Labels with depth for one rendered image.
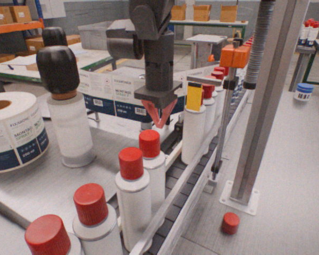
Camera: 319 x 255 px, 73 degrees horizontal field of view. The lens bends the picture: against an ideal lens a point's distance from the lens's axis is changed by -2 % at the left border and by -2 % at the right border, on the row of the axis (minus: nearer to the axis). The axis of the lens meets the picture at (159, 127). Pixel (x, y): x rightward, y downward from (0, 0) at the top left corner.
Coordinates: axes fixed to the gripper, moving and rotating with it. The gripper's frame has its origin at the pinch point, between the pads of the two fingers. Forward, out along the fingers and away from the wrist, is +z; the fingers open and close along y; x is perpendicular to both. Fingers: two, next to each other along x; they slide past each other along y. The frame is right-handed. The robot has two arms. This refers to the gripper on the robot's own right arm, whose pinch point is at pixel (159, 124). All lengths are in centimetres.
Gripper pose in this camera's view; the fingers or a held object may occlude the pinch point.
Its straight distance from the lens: 50.1
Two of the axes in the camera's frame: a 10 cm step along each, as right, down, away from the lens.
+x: 8.8, 2.3, -4.1
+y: -4.7, 4.5, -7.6
